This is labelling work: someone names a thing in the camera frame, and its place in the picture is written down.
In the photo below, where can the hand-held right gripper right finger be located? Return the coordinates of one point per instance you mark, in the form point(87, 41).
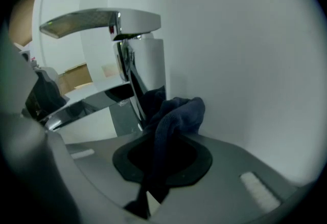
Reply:
point(230, 184)

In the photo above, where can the chrome faucet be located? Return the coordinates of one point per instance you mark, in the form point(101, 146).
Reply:
point(150, 64)

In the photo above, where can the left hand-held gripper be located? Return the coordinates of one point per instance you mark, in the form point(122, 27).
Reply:
point(25, 54)

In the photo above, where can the pink translucent cup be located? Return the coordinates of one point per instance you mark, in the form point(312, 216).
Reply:
point(110, 69)

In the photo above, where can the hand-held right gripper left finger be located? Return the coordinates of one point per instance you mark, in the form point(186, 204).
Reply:
point(102, 164)

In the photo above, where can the dark blue cloth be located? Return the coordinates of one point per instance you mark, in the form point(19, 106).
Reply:
point(178, 115)

